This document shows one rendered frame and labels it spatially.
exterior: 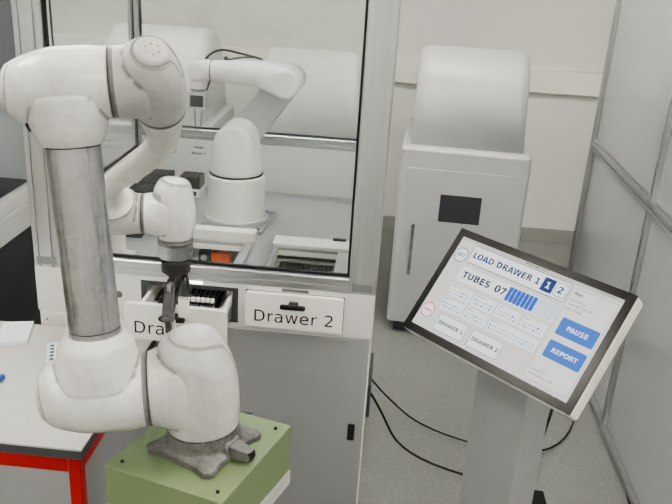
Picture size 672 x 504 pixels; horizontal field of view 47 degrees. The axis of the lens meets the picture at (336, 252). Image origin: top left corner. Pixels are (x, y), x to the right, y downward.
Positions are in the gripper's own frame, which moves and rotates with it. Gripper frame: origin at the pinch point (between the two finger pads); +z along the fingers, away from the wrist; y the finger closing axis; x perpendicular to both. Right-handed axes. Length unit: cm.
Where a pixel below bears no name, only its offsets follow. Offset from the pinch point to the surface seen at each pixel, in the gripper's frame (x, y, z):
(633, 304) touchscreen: -109, -19, -27
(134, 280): 19.7, 24.3, -1.3
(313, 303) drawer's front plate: -34.1, 22.5, 0.1
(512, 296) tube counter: -86, -5, -20
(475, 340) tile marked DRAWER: -77, -9, -9
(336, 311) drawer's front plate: -41.0, 22.5, 2.0
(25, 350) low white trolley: 46.0, 6.2, 15.2
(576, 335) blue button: -98, -19, -18
